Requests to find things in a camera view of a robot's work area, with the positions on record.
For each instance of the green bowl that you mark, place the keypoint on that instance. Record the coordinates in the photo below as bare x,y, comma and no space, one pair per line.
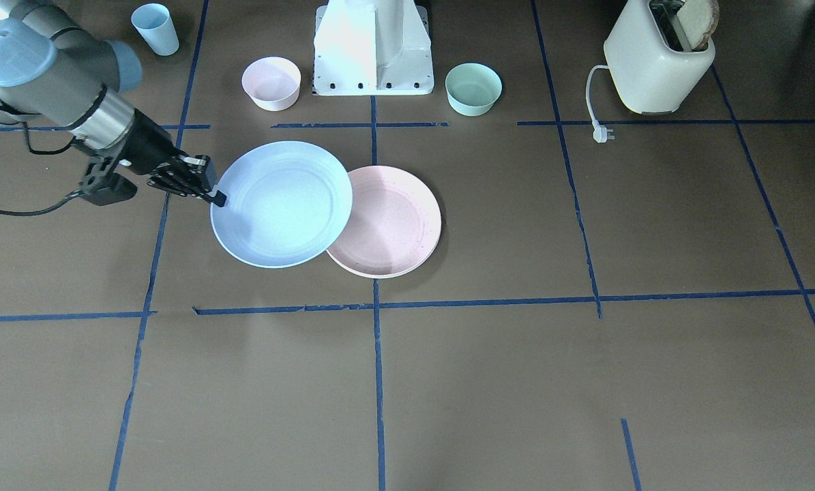
472,89

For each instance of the blue plate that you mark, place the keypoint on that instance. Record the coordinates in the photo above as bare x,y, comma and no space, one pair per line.
286,203

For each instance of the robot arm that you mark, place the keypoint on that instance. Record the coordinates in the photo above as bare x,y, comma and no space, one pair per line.
52,68

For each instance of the light blue cup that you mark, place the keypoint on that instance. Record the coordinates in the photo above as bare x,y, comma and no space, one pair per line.
154,23

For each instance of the white toaster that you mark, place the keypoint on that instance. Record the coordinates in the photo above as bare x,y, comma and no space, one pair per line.
651,71

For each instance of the bread slice in toaster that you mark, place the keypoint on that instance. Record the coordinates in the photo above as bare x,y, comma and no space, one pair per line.
697,22

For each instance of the pink bowl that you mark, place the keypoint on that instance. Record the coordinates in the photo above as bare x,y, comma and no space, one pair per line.
272,83

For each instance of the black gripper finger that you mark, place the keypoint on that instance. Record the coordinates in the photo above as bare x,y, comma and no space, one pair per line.
216,198

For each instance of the pink plate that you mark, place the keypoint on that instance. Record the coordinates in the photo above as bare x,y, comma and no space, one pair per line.
394,226

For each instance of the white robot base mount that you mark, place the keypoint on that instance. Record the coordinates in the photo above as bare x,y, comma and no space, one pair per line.
373,48

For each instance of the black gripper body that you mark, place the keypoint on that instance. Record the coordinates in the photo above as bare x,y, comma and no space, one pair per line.
149,148

